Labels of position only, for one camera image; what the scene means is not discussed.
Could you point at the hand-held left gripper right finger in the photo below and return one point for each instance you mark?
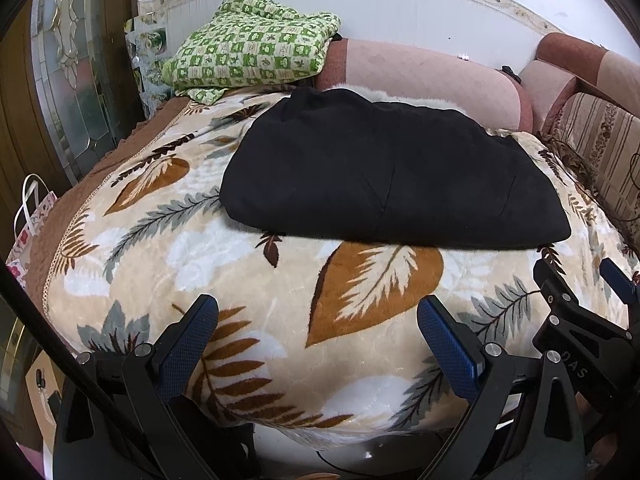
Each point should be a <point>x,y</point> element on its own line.
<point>450,350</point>

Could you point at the pink sofa backrest cushion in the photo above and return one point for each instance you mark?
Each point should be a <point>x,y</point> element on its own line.
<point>425,70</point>

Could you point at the green white plastic package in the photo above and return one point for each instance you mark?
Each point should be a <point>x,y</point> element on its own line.
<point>147,42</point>

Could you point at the black garment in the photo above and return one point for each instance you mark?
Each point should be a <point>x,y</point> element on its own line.
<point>390,175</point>

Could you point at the brown pink corner sofa cushion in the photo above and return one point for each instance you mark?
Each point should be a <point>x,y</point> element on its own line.
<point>550,85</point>

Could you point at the small black object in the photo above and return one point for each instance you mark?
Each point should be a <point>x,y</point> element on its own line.
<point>509,72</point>

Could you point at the green checkered blanket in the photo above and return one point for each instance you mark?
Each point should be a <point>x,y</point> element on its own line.
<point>250,45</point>

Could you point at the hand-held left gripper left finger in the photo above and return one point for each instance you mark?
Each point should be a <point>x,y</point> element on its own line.
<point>187,345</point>

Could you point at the patterned paper gift bag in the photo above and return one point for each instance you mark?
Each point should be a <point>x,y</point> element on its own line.
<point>32,225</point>

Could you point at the leaf printed plush blanket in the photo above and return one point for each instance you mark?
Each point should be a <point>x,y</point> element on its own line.
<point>300,270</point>

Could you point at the leaded glass door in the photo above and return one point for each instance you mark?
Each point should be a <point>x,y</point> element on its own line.
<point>75,85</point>

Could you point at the white fluffy cloth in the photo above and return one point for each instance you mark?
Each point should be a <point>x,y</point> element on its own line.
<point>430,102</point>

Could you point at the striped floral sofa cushion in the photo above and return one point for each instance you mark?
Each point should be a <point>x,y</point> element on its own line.
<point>605,145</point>

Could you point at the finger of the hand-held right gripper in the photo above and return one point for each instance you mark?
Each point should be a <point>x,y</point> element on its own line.
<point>555,285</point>
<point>617,280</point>

